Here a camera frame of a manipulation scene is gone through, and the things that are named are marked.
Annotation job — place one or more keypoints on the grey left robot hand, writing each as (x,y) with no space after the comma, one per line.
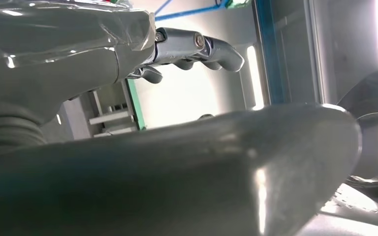
(62,39)

